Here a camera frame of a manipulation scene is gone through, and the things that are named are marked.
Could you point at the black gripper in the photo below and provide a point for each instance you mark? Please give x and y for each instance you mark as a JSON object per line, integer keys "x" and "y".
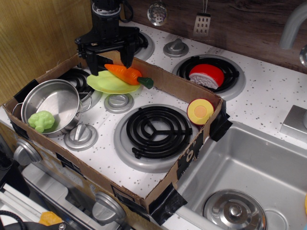
{"x": 107, "y": 35}

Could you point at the orange toy carrot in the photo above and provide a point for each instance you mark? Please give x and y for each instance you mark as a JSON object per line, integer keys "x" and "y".
{"x": 130, "y": 75}

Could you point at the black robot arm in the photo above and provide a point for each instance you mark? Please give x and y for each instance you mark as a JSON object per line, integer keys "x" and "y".
{"x": 107, "y": 5}

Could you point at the light green plastic plate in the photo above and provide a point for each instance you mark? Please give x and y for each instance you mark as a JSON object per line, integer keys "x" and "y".
{"x": 108, "y": 83}

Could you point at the back left black burner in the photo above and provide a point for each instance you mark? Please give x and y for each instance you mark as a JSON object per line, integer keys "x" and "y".
{"x": 146, "y": 47}

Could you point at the black burner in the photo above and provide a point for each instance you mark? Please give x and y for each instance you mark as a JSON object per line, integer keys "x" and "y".
{"x": 234, "y": 77}
{"x": 78, "y": 78}
{"x": 151, "y": 138}
{"x": 146, "y": 47}

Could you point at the brown cardboard fence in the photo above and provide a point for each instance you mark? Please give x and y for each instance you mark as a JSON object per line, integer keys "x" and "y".
{"x": 150, "y": 199}

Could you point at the front left black burner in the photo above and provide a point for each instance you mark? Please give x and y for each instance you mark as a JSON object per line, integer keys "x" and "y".
{"x": 78, "y": 78}

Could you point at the silver stove knob centre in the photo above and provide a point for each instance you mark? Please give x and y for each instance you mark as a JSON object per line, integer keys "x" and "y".
{"x": 118, "y": 103}

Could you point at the silver stove knob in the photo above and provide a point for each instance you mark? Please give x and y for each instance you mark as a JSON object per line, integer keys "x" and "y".
{"x": 82, "y": 137}
{"x": 176, "y": 49}
{"x": 118, "y": 103}

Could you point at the hanging silver slotted spoon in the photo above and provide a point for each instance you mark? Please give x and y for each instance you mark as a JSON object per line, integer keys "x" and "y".
{"x": 157, "y": 13}

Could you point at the silver metal pot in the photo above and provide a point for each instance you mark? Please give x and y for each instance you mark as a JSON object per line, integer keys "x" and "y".
{"x": 61, "y": 99}

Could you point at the silver stove knob back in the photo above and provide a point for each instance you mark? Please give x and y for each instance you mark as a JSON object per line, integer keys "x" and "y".
{"x": 176, "y": 49}

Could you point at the silver stove knob front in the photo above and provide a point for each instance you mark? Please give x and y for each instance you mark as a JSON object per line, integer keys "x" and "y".
{"x": 82, "y": 137}

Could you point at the green toy broccoli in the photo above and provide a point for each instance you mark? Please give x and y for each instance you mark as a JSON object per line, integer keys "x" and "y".
{"x": 41, "y": 121}

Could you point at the front right black burner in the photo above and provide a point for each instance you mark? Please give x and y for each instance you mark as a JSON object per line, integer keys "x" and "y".
{"x": 151, "y": 138}

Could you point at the hanging silver spatula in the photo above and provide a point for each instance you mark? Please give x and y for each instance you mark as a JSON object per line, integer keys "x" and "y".
{"x": 202, "y": 22}

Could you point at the red toy cheese wedge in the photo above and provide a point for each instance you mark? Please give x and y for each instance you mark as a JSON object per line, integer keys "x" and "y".
{"x": 207, "y": 75}

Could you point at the yellow red toy fruit half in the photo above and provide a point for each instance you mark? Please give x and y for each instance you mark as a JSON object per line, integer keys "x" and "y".
{"x": 199, "y": 111}

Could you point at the back right black burner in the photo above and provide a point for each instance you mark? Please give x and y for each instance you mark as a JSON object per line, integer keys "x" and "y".
{"x": 234, "y": 77}

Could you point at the silver oven knob left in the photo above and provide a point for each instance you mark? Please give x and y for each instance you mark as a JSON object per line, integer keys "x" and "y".
{"x": 25, "y": 154}

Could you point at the silver oven knob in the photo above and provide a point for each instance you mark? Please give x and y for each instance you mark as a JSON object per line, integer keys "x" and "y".
{"x": 106, "y": 210}
{"x": 25, "y": 154}

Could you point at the silver oven knob right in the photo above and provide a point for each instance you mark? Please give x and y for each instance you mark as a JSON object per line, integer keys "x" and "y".
{"x": 106, "y": 210}

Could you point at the yellow toy piece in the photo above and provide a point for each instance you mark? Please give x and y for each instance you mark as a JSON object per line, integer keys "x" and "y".
{"x": 49, "y": 218}

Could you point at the grey toy faucet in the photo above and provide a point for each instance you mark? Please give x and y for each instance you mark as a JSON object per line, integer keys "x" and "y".
{"x": 292, "y": 26}

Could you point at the silver pot lid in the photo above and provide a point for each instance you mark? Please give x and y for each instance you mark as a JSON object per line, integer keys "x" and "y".
{"x": 234, "y": 210}

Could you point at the silver sink basin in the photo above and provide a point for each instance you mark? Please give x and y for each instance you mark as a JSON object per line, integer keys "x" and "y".
{"x": 272, "y": 171}

